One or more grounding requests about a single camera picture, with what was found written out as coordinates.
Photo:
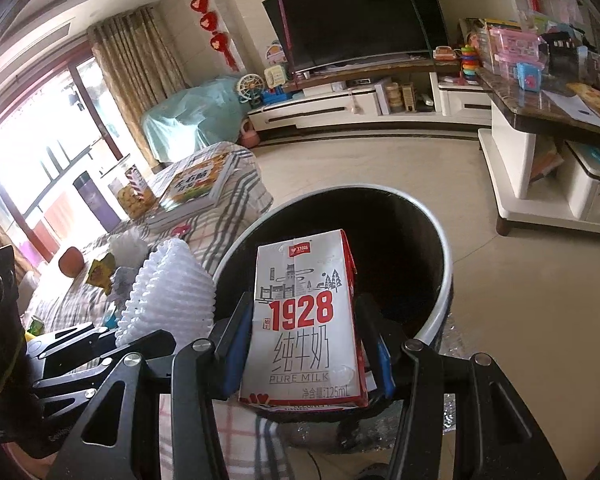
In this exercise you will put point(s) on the red apple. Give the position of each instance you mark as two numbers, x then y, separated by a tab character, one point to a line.
70	260

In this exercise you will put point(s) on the yellow patterned tray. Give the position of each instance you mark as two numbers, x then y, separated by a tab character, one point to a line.
597	100

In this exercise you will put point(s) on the white paper sheet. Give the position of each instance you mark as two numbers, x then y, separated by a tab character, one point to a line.
575	110

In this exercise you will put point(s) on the black box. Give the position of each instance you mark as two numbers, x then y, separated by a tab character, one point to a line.
565	52

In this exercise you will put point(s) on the white table with marble top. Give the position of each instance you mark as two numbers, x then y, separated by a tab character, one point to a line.
510	170

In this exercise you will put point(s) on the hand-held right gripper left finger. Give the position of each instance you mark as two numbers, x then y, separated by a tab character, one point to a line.
232	355

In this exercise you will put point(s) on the pink toy house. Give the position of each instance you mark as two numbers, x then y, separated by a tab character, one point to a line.
275	54

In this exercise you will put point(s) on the clear cookie jar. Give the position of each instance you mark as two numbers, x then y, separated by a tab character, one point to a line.
130	195

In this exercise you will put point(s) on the black bin with white rim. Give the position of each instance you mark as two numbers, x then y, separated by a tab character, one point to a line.
405	260

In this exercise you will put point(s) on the flat orange snack box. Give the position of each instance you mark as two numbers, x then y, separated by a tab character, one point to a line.
195	180

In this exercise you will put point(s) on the toy telephone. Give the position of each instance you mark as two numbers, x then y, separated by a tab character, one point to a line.
275	76

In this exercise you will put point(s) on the toy ferris wheel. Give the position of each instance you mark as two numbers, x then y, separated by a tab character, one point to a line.
250	87

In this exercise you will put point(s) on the beige curtain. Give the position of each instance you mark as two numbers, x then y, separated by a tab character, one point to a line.
140	75

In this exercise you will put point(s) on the teal covered furniture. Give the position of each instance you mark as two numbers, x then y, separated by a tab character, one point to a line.
195	115

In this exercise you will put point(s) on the white television cabinet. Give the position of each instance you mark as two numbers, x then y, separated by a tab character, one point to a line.
320	110

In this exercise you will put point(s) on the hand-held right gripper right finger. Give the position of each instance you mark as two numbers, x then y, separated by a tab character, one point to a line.
382	360

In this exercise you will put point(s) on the crumpled white tissue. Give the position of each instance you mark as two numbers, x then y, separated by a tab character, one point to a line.
127	250

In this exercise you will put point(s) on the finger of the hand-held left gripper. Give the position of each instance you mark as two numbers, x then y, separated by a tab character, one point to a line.
65	337
90	365

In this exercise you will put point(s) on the blue and pink toy cup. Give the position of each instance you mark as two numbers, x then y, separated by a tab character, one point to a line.
528	77

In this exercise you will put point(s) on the white and red milk carton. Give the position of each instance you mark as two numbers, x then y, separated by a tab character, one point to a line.
305	320

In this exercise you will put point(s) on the black television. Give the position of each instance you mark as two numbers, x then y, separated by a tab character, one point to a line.
360	10

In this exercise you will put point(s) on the white foam fruit net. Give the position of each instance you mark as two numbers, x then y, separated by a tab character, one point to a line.
172	290

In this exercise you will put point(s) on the pink toy kettle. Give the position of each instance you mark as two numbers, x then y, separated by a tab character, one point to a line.
250	135

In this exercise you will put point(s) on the sliding glass door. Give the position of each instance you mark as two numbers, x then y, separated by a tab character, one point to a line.
80	100

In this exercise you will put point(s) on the orange toy cash register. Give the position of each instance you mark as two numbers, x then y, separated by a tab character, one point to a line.
444	53

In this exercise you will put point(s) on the pink plastic box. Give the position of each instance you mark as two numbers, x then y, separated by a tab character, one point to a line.
515	50

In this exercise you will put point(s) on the yellow green snack packet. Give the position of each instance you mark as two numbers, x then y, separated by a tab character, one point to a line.
100	272

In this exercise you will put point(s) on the purple water bottle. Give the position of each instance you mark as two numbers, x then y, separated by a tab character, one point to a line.
92	200

